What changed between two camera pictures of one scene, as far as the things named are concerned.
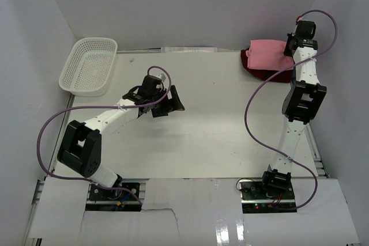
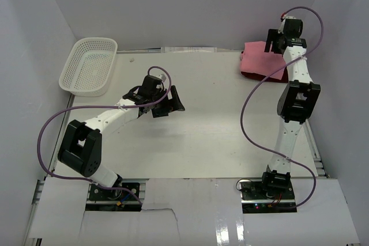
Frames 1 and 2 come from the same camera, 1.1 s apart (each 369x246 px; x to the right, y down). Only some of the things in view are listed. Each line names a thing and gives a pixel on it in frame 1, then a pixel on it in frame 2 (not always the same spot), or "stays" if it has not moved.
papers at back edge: [188, 49] stays
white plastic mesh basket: [89, 70] stays
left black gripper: [170, 105] stays
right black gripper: [292, 37] to [272, 36]
